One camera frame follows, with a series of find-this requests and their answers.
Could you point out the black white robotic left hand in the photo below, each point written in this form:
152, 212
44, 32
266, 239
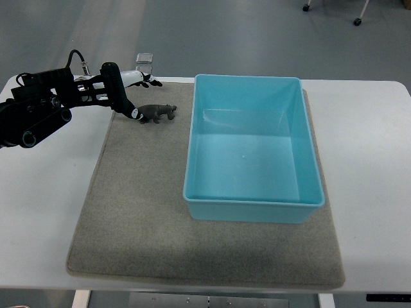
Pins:
108, 88

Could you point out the brown toy hippo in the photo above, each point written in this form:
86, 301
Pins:
154, 112

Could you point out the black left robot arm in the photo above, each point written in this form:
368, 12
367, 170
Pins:
41, 105

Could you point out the light blue plastic box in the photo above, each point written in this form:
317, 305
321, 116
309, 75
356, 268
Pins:
251, 155

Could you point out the lower clear floor plate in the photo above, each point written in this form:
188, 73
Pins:
146, 69

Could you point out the clear floor plate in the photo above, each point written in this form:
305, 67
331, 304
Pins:
144, 58
146, 69

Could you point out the upper clear floor plate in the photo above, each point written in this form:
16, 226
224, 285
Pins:
144, 58

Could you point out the grey felt mat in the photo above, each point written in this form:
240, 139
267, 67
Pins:
135, 225

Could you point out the white left table leg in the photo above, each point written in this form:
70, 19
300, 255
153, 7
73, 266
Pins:
81, 299

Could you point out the white table leg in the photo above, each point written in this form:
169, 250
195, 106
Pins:
81, 299
326, 300

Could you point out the metal plate under table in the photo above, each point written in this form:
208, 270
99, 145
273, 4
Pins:
140, 299

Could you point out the left cart caster wheel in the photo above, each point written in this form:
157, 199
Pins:
306, 8

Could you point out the cart caster wheel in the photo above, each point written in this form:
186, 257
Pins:
357, 22
306, 8

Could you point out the right cart caster wheel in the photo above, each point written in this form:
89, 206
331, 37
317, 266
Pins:
357, 22

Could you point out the white right table leg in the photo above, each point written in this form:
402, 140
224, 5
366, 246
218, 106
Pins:
326, 300

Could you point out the black label under table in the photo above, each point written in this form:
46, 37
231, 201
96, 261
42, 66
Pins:
396, 298

